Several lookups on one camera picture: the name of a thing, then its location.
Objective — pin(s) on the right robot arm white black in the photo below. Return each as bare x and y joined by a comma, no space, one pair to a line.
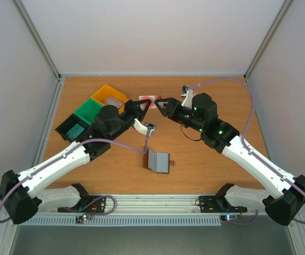
283,194

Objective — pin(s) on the left small circuit board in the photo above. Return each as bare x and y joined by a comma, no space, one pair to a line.
82,219

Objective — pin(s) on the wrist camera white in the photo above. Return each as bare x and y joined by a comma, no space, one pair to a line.
147,129
187,94

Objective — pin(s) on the teal card in black bin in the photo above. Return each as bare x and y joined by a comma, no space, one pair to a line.
74,132

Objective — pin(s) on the aluminium front rail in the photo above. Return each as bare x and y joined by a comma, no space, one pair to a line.
155,204

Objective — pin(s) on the black plastic bin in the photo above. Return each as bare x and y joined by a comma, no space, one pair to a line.
69,123

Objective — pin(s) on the right small circuit board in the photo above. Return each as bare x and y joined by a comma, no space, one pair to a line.
229,218

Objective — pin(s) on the green plastic bin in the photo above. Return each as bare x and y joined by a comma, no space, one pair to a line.
88,110

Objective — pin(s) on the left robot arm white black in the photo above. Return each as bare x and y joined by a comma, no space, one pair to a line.
25,193

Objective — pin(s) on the yellow plastic bin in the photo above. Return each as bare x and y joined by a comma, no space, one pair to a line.
107,95

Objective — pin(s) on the brown leather card holder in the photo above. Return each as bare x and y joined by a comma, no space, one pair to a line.
157,162

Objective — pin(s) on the small circuit board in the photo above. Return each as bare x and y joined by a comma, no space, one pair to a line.
82,219
229,218

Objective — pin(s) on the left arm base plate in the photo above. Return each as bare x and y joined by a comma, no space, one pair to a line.
92,204

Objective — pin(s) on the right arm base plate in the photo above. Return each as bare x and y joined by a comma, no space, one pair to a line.
209,204

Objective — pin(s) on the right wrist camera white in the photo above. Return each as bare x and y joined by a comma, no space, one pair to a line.
187,94

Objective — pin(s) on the grey slotted cable duct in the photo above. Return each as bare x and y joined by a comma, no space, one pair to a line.
124,221

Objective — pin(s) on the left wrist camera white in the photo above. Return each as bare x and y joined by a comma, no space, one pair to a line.
147,129

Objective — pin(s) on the red white credit card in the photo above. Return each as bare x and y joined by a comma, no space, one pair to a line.
151,98

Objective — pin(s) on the cards stack in yellow bin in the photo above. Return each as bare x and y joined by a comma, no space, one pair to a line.
114,102

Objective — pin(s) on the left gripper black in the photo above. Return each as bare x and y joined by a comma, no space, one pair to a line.
132,106

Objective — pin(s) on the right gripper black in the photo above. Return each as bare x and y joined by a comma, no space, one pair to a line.
172,108

